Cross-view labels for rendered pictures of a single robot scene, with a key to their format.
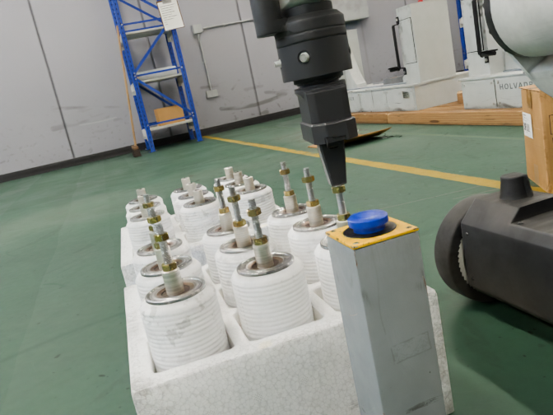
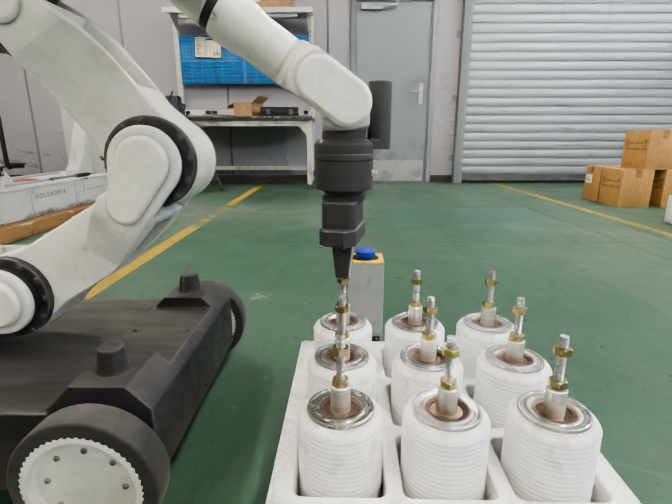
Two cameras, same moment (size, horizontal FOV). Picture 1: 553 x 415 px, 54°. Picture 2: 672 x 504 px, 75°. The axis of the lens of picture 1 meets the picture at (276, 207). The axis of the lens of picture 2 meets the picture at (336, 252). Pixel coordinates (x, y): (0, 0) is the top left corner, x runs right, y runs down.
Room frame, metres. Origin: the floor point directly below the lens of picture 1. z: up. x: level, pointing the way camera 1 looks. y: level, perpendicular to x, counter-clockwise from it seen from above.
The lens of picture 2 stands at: (1.33, 0.09, 0.54)
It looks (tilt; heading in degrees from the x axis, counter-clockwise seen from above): 15 degrees down; 196
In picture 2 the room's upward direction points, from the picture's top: straight up
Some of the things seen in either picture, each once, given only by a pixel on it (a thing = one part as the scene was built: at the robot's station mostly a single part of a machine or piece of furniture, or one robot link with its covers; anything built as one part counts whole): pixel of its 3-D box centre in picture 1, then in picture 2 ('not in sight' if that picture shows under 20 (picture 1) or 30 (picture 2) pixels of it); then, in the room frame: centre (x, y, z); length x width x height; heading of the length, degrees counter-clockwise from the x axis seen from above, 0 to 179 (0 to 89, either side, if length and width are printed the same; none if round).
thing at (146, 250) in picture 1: (160, 247); (553, 411); (0.86, 0.20, 0.25); 0.08 x 0.08 x 0.01
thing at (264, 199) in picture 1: (258, 227); not in sight; (1.21, 0.05, 0.16); 0.10 x 0.10 x 0.18
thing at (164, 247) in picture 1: (165, 252); (490, 293); (0.64, 0.14, 0.30); 0.01 x 0.01 x 0.08
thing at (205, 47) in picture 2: not in sight; (208, 46); (-3.46, -2.80, 1.54); 0.32 x 0.02 x 0.25; 106
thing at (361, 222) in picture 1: (368, 224); (365, 254); (0.52, -0.09, 0.32); 0.04 x 0.04 x 0.02
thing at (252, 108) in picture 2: not in sight; (248, 107); (-3.39, -2.29, 0.87); 0.40 x 0.30 x 0.23; 92
